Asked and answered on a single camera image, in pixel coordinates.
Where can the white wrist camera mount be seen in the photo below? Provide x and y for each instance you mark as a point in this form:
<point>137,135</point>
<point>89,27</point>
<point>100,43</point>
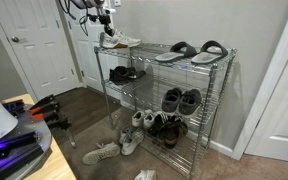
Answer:
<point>109,10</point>

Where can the white wall switch plate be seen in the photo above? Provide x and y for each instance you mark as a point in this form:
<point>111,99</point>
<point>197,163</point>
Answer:
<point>117,2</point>

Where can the white Nike running shoe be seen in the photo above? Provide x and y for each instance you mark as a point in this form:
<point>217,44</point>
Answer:
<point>145,175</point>
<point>100,154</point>

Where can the silver door knob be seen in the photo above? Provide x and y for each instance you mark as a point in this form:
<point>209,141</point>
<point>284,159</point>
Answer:
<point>15,39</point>

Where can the white sneaker with gum sole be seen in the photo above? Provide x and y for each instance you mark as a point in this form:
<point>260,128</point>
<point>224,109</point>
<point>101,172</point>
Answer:
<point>127,41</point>
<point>103,40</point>

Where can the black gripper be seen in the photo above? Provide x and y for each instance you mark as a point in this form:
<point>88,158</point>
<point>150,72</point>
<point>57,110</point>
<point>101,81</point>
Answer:
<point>105,20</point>

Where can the black slide sandal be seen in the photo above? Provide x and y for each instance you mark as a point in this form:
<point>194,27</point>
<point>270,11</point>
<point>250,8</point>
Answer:
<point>210,53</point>
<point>177,53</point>

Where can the white door with knob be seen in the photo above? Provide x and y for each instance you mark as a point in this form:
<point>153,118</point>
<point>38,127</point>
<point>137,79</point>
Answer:
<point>40,50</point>

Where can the white door frame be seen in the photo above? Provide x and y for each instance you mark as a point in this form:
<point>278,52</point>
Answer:
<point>275,66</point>

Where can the brown black shoe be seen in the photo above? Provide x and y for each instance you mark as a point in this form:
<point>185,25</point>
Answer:
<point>165,132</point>
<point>178,131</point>

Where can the worn grey white sneaker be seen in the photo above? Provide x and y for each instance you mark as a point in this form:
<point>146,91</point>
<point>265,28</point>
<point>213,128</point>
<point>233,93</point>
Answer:
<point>132,143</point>
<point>124,136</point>

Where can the black orange bar clamp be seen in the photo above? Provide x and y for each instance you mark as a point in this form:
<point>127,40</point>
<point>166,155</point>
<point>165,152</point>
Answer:
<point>44,100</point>
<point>45,108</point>
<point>59,124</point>

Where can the black shoe with white stripes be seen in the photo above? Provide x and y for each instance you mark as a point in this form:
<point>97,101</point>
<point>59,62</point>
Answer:
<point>157,123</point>

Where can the black aluminium extrusion bar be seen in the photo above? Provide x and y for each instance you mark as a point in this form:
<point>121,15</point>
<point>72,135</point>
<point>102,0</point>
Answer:
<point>14,141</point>
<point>12,106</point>
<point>17,161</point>

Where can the round grey mounting plate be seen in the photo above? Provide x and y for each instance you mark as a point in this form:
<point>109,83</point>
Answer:
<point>39,133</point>

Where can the dark grey sneaker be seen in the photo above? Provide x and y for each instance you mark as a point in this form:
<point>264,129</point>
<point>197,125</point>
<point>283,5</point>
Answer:
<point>171,100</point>
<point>190,101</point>

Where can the black Nike sneaker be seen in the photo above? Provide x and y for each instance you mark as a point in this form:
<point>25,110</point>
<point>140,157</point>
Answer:
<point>119,76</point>
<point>135,74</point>

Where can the white sneaker with blue insole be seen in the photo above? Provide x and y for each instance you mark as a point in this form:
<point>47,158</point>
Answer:
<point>138,119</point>
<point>149,120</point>

